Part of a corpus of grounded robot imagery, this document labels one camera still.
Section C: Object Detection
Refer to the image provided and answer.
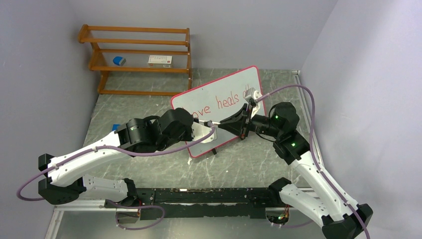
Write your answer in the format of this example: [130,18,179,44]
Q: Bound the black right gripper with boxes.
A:
[218,103,282,138]

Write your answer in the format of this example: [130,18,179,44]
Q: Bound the pink framed whiteboard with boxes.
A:
[170,65,268,159]

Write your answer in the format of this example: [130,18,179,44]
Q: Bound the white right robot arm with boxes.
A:
[218,102,373,239]

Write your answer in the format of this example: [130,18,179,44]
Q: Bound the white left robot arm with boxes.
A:
[38,108,194,207]

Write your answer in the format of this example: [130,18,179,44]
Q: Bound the blue whiteboard eraser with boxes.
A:
[112,56,126,66]

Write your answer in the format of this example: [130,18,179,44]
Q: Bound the white red card box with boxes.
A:
[148,55,173,65]

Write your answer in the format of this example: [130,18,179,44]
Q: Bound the wooden shelf rack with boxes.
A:
[77,24,193,96]

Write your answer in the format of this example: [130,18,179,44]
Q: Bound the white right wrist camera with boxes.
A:
[244,88,263,119]

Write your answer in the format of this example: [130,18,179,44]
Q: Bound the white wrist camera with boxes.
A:
[244,88,263,119]
[192,120,217,143]

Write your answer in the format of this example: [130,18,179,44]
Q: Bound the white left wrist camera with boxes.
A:
[192,120,217,143]

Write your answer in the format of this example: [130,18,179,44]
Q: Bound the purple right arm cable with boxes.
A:
[254,84,372,239]

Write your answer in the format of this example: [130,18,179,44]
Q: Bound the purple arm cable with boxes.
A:
[254,84,372,239]
[16,120,216,231]

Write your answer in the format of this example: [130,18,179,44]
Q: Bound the aluminium frame rail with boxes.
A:
[56,191,318,228]

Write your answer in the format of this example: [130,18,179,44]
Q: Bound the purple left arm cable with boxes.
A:
[16,120,216,231]

